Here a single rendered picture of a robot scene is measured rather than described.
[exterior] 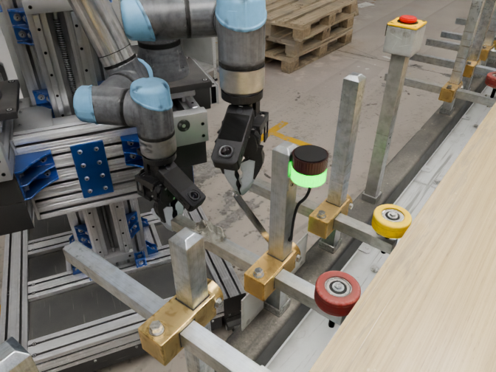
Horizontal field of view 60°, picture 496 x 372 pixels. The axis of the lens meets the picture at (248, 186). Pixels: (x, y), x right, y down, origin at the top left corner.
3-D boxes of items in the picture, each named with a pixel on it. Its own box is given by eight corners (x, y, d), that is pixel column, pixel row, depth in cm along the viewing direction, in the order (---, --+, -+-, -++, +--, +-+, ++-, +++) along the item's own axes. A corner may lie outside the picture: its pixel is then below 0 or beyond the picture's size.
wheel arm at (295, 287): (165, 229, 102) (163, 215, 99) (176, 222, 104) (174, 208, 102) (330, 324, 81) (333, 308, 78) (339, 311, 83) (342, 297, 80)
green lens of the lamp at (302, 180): (283, 178, 74) (284, 168, 73) (302, 164, 78) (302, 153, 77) (314, 191, 71) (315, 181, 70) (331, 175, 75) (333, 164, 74)
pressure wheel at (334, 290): (302, 328, 83) (307, 288, 76) (322, 302, 88) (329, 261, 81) (340, 350, 79) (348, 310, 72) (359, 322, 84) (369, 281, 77)
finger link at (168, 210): (159, 222, 106) (154, 192, 100) (176, 232, 103) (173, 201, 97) (150, 229, 104) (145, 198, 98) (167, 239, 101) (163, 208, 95)
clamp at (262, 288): (243, 290, 87) (243, 272, 84) (280, 252, 96) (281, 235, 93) (266, 303, 85) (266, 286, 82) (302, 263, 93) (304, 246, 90)
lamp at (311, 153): (280, 249, 84) (286, 154, 71) (295, 234, 88) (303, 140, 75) (305, 263, 81) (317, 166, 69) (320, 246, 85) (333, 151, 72)
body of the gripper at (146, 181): (162, 181, 104) (156, 137, 96) (187, 195, 99) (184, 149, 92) (136, 197, 99) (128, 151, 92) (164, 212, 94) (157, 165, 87)
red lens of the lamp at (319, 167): (284, 167, 73) (285, 156, 71) (303, 152, 77) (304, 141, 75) (316, 178, 70) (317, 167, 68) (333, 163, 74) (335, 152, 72)
